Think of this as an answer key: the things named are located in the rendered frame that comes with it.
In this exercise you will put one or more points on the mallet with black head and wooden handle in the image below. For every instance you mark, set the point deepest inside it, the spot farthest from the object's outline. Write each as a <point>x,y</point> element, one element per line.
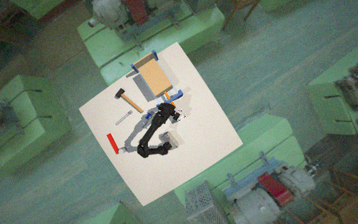
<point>120,94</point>

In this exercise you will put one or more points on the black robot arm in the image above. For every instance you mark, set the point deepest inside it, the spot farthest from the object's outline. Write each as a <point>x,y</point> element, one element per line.
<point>143,149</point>

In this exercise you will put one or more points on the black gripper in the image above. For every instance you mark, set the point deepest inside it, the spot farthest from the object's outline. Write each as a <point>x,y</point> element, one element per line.
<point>175,115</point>

